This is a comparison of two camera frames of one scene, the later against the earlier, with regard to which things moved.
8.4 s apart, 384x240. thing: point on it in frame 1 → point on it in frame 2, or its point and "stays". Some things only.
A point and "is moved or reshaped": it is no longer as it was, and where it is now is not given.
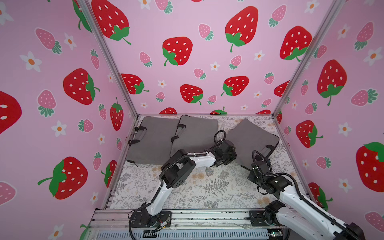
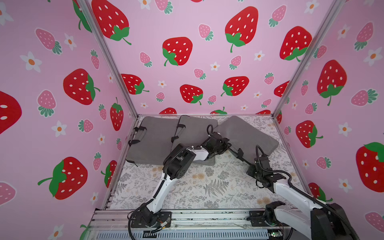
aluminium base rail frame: [112, 219] stays
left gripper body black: [230, 156] → [221, 147]
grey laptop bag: [151, 142] stays
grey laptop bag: [248, 137] is moved or reshaped
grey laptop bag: [194, 135] stays
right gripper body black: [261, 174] stays
